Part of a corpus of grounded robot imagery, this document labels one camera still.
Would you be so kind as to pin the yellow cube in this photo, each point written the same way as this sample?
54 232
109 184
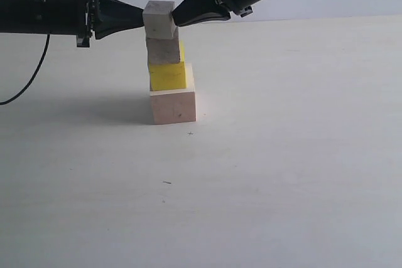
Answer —
170 76

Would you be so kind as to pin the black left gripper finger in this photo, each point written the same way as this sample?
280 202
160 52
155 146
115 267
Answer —
112 16

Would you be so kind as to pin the small wooden cube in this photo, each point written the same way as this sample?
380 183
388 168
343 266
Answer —
158 21

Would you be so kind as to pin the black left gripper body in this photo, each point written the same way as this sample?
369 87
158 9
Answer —
67 17

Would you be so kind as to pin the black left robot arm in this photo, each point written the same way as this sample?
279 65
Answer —
23 17

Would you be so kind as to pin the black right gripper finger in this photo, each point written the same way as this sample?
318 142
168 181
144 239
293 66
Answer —
190 12

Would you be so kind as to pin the medium wooden cube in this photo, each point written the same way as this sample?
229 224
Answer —
162 52

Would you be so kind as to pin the large light wooden cube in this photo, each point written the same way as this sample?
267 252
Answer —
175 106

